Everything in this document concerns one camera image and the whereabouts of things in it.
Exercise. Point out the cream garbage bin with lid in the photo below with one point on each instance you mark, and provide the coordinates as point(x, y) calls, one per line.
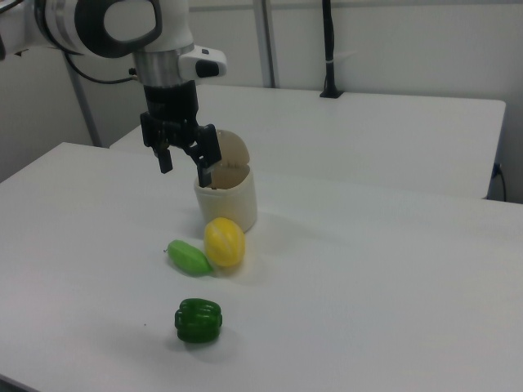
point(233, 200)

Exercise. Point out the grey partition post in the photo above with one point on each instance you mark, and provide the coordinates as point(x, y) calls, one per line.
point(267, 41)
point(88, 106)

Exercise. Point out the dark green toy bell pepper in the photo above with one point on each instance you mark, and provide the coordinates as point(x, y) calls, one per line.
point(199, 320)

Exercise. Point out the white side table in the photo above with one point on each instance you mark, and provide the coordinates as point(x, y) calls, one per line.
point(367, 139)

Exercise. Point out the black pole with base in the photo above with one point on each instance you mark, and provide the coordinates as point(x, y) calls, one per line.
point(330, 49)

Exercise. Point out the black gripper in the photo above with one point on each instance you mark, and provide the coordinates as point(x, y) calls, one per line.
point(171, 106)

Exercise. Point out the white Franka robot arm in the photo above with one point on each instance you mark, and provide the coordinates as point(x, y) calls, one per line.
point(73, 24)

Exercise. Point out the yellow toy melon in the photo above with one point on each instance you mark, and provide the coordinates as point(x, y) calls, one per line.
point(224, 243)

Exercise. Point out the light green toy fruit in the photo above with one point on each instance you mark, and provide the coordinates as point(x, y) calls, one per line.
point(189, 258)

